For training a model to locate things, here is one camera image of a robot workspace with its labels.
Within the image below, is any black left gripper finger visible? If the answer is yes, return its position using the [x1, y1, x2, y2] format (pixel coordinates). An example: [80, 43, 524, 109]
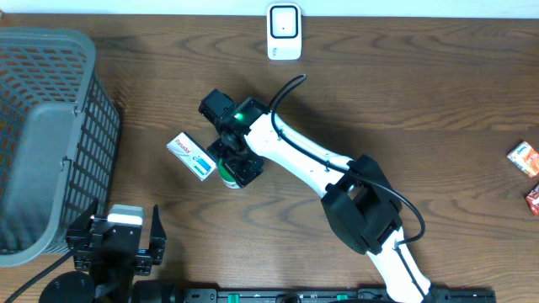
[67, 198, 99, 236]
[149, 205, 167, 253]

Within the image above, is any green lid jar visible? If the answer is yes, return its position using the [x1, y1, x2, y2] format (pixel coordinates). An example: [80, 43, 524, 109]
[217, 159, 240, 189]

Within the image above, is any white Panadol box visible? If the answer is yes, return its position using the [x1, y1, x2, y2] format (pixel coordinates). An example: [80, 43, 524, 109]
[166, 132, 216, 181]

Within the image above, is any small orange carton box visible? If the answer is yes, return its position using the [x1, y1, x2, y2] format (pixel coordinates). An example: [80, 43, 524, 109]
[507, 141, 538, 178]

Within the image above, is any red Top chocolate bar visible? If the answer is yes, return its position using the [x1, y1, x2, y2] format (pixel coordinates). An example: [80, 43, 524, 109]
[526, 185, 539, 215]

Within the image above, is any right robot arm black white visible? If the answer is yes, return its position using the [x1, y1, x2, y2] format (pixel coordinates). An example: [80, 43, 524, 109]
[199, 89, 435, 302]

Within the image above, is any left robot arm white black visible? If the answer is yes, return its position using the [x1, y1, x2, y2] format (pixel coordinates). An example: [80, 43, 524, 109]
[39, 199, 167, 302]

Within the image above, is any white barcode scanner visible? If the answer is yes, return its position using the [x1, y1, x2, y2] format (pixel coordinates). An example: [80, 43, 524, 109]
[266, 3, 302, 61]

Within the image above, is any grey plastic basket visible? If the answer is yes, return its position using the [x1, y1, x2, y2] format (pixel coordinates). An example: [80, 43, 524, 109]
[1, 27, 120, 267]

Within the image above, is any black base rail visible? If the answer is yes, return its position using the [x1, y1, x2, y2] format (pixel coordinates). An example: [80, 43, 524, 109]
[182, 288, 497, 303]

